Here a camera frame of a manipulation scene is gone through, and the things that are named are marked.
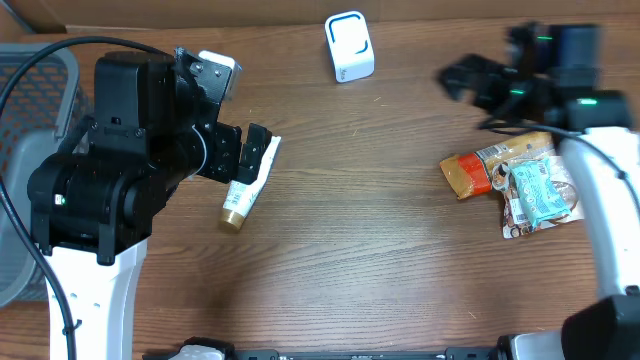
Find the grey plastic basket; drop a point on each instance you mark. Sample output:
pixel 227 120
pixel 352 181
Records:
pixel 46 103

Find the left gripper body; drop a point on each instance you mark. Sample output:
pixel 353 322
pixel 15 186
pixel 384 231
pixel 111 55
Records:
pixel 226 153

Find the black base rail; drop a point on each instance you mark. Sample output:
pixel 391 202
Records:
pixel 365 355

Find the teal snack packet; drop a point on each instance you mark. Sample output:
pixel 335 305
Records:
pixel 539 199

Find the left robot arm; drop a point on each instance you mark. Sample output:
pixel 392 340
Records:
pixel 155 124

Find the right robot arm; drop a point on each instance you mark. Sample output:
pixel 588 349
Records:
pixel 551 85

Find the white tube gold cap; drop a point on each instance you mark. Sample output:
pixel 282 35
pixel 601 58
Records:
pixel 242 197

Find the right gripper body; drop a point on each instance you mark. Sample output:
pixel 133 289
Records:
pixel 488 84

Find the white barcode scanner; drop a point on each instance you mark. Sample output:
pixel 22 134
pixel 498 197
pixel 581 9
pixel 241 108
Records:
pixel 350 46

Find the orange spaghetti package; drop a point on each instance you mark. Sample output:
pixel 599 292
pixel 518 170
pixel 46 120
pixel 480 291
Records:
pixel 472 174

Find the beige brown snack pouch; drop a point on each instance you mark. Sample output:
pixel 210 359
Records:
pixel 515 222

